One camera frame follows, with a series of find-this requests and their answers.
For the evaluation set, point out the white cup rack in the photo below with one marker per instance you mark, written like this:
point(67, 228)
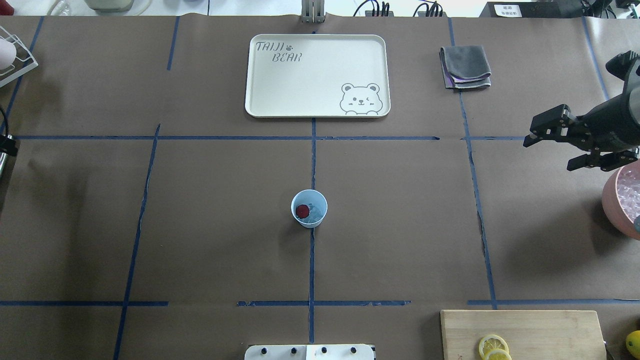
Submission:
point(24, 62)

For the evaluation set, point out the red strawberry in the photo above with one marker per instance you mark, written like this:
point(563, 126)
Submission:
point(302, 211)

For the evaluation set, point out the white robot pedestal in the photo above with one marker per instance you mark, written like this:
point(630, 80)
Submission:
point(349, 351)

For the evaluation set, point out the aluminium frame post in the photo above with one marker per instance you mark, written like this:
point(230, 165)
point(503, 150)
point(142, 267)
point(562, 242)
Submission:
point(313, 11)

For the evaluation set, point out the cream bear tray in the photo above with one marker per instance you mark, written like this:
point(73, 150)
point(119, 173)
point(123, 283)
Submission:
point(317, 75)

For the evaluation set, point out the pile of clear ice cubes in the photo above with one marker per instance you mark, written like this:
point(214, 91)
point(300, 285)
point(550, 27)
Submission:
point(628, 192)

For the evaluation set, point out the pink bowl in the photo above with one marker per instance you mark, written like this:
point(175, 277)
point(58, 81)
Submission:
point(612, 208)

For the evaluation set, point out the grey purple folded cloth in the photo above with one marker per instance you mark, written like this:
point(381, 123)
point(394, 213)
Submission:
point(465, 67)

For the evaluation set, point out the light blue cup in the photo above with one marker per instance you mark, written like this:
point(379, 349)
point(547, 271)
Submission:
point(309, 196)

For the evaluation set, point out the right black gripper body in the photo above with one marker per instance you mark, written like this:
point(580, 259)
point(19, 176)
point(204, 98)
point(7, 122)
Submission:
point(613, 121)

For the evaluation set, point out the wooden cutting board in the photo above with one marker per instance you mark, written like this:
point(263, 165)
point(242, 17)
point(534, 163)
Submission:
point(529, 334)

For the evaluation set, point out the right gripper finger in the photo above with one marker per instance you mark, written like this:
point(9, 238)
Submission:
point(557, 124)
point(606, 162)

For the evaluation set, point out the lemon slices row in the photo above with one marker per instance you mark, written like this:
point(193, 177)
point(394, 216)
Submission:
point(493, 347)

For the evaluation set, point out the clear ice cube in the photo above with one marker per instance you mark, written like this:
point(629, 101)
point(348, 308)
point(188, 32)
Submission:
point(316, 214)

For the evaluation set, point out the yellow lemon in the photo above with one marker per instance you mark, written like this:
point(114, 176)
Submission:
point(632, 343)

